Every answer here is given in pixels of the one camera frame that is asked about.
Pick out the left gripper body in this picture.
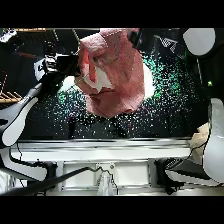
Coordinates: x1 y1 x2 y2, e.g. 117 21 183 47
54 53 82 78

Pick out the silver frame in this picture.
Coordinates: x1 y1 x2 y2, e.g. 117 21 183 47
0 137 224 196

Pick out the beige garment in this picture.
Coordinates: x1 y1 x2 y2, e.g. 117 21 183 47
188 121 212 158

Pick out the black cable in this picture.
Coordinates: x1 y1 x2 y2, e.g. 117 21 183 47
0 166 116 196

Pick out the red garment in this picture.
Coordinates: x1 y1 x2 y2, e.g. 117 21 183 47
74 28 148 119

